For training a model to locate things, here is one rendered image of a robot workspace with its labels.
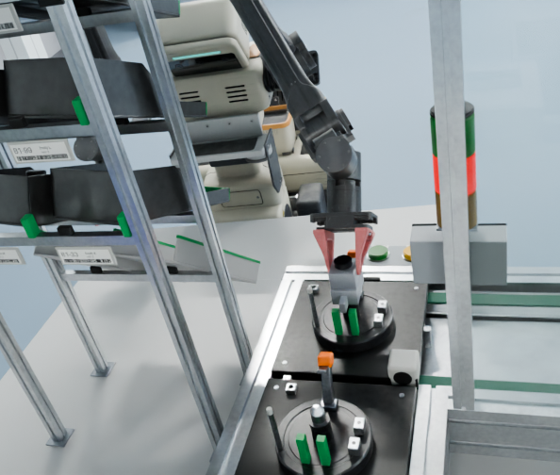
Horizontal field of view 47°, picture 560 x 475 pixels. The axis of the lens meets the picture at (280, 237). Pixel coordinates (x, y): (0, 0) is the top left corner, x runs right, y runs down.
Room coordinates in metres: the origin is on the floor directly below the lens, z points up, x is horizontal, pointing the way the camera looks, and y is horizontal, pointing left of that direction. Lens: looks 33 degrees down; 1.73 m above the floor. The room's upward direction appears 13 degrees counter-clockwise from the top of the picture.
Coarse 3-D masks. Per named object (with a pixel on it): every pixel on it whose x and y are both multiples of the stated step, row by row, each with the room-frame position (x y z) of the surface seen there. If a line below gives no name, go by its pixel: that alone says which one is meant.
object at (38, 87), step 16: (16, 64) 0.86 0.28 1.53; (32, 64) 0.84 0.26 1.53; (48, 64) 0.83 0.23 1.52; (64, 64) 0.81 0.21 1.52; (96, 64) 0.83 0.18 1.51; (112, 64) 0.85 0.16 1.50; (128, 64) 0.87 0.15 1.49; (16, 80) 0.85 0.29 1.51; (32, 80) 0.84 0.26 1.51; (48, 80) 0.82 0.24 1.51; (64, 80) 0.81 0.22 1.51; (112, 80) 0.84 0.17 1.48; (128, 80) 0.87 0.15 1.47; (144, 80) 0.89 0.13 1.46; (16, 96) 0.85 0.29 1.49; (32, 96) 0.83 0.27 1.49; (48, 96) 0.82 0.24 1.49; (64, 96) 0.80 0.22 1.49; (112, 96) 0.83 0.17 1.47; (128, 96) 0.86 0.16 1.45; (144, 96) 0.88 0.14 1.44; (16, 112) 0.84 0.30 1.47; (32, 112) 0.82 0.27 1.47; (48, 112) 0.81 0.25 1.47; (64, 112) 0.80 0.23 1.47; (112, 112) 0.82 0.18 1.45; (128, 112) 0.85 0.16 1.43; (144, 112) 0.87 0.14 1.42; (160, 112) 0.90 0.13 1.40; (192, 112) 0.97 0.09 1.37
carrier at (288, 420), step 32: (320, 384) 0.74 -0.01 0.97; (352, 384) 0.72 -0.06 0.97; (256, 416) 0.70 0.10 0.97; (288, 416) 0.67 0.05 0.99; (320, 416) 0.61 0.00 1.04; (352, 416) 0.64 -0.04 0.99; (384, 416) 0.65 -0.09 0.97; (256, 448) 0.64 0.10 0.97; (288, 448) 0.61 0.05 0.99; (320, 448) 0.57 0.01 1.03; (352, 448) 0.58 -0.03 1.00; (384, 448) 0.59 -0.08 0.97
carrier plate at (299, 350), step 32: (320, 288) 0.97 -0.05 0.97; (384, 288) 0.93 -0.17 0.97; (416, 288) 0.91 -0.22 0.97; (288, 320) 0.90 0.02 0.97; (416, 320) 0.83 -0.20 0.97; (288, 352) 0.82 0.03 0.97; (352, 352) 0.79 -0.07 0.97; (384, 352) 0.77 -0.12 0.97; (384, 384) 0.72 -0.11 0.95; (416, 384) 0.70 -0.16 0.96
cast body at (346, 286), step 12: (336, 264) 0.85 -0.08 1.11; (348, 264) 0.84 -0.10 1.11; (336, 276) 0.84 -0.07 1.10; (348, 276) 0.83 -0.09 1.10; (360, 276) 0.86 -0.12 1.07; (336, 288) 0.84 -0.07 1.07; (348, 288) 0.83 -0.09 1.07; (360, 288) 0.85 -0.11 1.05; (336, 300) 0.83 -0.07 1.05; (348, 300) 0.82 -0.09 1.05
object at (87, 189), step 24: (72, 168) 0.90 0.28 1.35; (96, 168) 0.94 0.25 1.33; (168, 168) 0.88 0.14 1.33; (72, 192) 0.84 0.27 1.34; (96, 192) 0.82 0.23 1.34; (144, 192) 0.83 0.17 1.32; (168, 192) 0.87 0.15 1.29; (216, 192) 0.97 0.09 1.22; (72, 216) 0.83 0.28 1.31; (96, 216) 0.81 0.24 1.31
